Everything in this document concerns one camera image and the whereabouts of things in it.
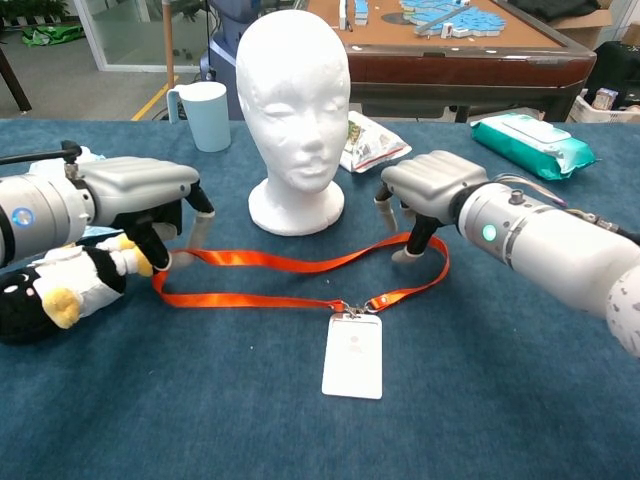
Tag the dark table leg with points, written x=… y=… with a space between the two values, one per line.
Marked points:
x=12 y=82

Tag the green bag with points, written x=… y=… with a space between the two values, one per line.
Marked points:
x=50 y=36

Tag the small white carton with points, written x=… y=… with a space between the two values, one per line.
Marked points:
x=605 y=98

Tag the green wet wipes pack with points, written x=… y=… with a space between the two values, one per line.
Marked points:
x=530 y=145

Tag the white ID badge holder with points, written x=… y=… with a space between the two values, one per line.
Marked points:
x=352 y=370

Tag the light blue plastic cup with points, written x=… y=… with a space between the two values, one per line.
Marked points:
x=210 y=120

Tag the white printed snack bag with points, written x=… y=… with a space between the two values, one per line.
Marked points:
x=370 y=145

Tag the white foam mannequin head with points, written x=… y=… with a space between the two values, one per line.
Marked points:
x=292 y=100

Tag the brown mahjong table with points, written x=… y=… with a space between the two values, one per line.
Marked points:
x=450 y=70

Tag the white plastic basket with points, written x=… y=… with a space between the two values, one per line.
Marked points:
x=585 y=112

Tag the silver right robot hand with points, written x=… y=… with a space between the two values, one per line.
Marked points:
x=435 y=180

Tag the wooden pole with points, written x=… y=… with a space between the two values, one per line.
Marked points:
x=169 y=45

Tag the white glass door frame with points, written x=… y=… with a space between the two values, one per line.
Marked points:
x=97 y=50

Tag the cardboard box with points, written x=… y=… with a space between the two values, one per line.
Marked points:
x=585 y=27

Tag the blue mahjong tile pile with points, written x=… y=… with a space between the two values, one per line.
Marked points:
x=470 y=22

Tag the light blue wet wipes pack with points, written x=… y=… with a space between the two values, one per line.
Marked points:
x=102 y=233

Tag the black bag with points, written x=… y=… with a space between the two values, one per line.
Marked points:
x=617 y=65

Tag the black cloth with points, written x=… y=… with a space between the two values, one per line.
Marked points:
x=550 y=7

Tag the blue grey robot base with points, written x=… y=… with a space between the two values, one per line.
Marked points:
x=225 y=55

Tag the green potted plant row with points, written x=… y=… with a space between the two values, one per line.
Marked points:
x=30 y=10

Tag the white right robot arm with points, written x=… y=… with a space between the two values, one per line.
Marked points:
x=550 y=250

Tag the black penguin plush toy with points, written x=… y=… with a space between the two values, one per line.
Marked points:
x=20 y=320

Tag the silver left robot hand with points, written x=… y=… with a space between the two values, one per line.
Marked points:
x=140 y=185

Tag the white blue mahjong tile stack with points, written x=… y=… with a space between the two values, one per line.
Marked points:
x=360 y=12

